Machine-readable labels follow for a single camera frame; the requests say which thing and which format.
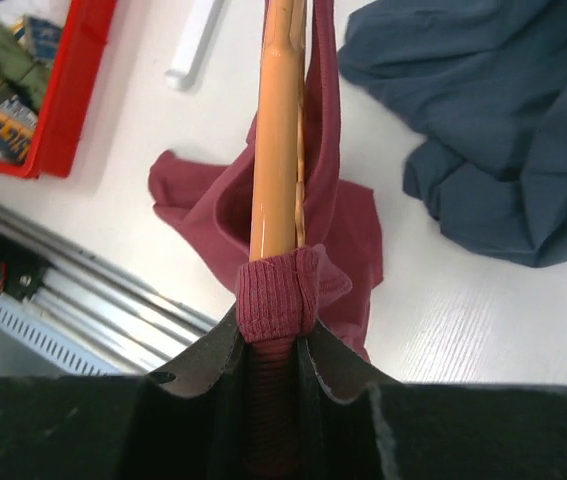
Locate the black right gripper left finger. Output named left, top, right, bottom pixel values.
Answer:
left=151, top=305, right=244, bottom=398

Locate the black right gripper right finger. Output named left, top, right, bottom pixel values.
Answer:
left=296, top=322, right=398, bottom=479

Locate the maroon tank top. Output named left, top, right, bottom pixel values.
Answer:
left=149, top=1, right=383, bottom=479

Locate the orange plastic hanger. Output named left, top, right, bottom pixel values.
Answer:
left=249, top=0, right=307, bottom=261

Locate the blue-grey tank top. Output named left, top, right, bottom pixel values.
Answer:
left=338, top=1, right=567, bottom=268

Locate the silver clothes rack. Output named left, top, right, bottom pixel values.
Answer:
left=165, top=0, right=223, bottom=91

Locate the blue yellow printed garment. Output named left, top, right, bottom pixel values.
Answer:
left=0, top=16, right=62, bottom=165

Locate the red plastic bin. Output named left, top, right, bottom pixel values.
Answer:
left=0, top=0, right=117, bottom=179

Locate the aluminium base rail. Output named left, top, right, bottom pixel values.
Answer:
left=0, top=206, right=216, bottom=375

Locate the perforated grey cable duct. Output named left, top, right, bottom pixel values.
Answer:
left=0, top=295, right=134, bottom=375

